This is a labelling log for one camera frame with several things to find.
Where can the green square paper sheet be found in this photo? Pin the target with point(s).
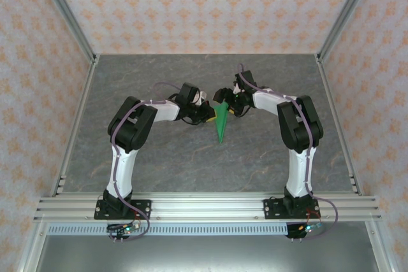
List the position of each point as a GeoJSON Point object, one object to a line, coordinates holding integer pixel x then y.
{"type": "Point", "coordinates": [221, 125]}

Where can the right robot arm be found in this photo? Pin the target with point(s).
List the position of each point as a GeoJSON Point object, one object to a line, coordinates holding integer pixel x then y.
{"type": "Point", "coordinates": [298, 170]}

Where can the grey metal sheet panel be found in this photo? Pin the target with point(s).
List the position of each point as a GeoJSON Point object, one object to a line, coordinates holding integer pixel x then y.
{"type": "Point", "coordinates": [204, 256]}

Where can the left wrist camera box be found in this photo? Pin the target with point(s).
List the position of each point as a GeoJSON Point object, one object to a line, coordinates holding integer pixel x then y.
{"type": "Point", "coordinates": [201, 98]}

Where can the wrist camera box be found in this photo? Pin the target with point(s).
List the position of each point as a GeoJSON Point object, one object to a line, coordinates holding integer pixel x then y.
{"type": "Point", "coordinates": [201, 98]}
{"type": "Point", "coordinates": [236, 87]}

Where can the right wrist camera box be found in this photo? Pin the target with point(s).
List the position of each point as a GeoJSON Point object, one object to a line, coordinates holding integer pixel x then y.
{"type": "Point", "coordinates": [236, 87]}

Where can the aluminium table side rail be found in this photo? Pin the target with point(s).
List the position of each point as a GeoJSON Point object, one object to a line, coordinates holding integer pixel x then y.
{"type": "Point", "coordinates": [328, 87]}
{"type": "Point", "coordinates": [85, 87]}

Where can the aluminium mounting rail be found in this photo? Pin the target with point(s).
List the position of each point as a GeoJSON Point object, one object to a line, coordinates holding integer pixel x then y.
{"type": "Point", "coordinates": [207, 206]}

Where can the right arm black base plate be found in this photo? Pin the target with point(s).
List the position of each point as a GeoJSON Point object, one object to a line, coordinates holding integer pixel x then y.
{"type": "Point", "coordinates": [272, 210]}

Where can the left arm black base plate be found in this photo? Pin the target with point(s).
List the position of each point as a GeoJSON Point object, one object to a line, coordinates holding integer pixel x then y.
{"type": "Point", "coordinates": [141, 208]}

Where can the aluminium frame post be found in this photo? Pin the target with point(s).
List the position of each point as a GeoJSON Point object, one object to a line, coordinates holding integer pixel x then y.
{"type": "Point", "coordinates": [379, 249]}
{"type": "Point", "coordinates": [344, 14]}
{"type": "Point", "coordinates": [33, 246]}
{"type": "Point", "coordinates": [70, 14]}

